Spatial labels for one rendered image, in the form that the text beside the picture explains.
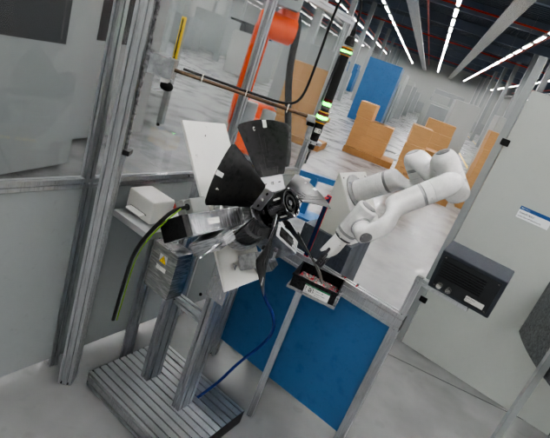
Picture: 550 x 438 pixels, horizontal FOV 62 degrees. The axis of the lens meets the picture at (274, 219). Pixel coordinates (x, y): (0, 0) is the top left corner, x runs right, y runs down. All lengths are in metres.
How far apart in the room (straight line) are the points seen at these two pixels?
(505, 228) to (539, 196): 0.28
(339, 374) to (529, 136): 1.96
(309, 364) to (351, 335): 0.31
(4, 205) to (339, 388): 1.68
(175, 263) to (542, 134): 2.43
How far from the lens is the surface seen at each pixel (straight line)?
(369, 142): 11.10
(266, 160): 1.80
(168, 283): 1.99
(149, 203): 2.05
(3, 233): 1.98
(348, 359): 2.32
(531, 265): 3.44
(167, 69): 1.77
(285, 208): 1.70
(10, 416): 2.36
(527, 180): 3.37
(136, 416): 2.30
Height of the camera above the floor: 1.74
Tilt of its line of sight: 20 degrees down
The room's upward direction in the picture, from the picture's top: 20 degrees clockwise
